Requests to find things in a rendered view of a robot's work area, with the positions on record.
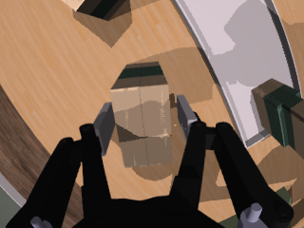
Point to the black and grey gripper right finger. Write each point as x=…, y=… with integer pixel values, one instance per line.
x=260, y=205

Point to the white shallow tray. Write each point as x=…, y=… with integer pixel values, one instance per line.
x=244, y=44

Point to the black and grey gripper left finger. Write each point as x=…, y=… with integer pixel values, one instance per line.
x=47, y=203

